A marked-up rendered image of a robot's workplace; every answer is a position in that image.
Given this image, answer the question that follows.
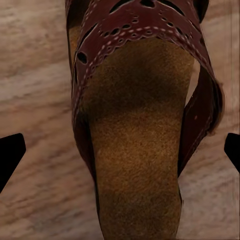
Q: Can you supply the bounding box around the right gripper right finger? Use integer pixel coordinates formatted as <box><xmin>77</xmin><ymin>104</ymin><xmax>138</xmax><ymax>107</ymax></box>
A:
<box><xmin>224</xmin><ymin>132</ymin><xmax>240</xmax><ymax>173</ymax></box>

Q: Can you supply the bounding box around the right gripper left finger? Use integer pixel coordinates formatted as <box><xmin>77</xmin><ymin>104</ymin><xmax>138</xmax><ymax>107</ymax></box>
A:
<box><xmin>0</xmin><ymin>133</ymin><xmax>26</xmax><ymax>193</ymax></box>

